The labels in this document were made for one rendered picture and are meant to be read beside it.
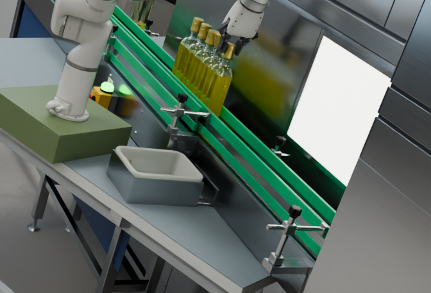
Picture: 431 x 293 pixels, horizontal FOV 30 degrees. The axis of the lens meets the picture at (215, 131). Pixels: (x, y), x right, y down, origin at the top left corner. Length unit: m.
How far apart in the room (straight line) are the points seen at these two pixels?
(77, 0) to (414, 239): 1.17
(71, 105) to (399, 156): 1.16
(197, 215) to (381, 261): 0.84
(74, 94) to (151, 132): 0.28
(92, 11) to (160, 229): 0.62
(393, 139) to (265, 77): 1.01
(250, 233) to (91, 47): 0.69
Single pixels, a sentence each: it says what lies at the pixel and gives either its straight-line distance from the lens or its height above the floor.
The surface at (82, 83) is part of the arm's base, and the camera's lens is 2.36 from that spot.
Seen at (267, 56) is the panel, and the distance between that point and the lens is 2.49.
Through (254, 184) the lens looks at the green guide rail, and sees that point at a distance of 2.19.
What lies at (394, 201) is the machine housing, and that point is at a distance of 1.52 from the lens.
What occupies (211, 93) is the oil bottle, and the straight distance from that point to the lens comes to 2.46.
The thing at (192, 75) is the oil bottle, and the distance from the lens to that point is 2.57.
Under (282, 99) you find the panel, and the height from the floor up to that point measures 1.07.
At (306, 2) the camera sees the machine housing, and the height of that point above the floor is 1.36.
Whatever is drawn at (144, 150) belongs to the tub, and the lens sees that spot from 2.33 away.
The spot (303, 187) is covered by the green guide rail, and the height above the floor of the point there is 0.96.
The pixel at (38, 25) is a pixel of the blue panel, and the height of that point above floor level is 0.71.
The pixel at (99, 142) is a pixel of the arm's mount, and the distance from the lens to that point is 2.40.
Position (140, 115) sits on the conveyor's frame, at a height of 0.84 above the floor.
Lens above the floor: 1.72
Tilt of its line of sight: 19 degrees down
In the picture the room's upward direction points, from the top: 19 degrees clockwise
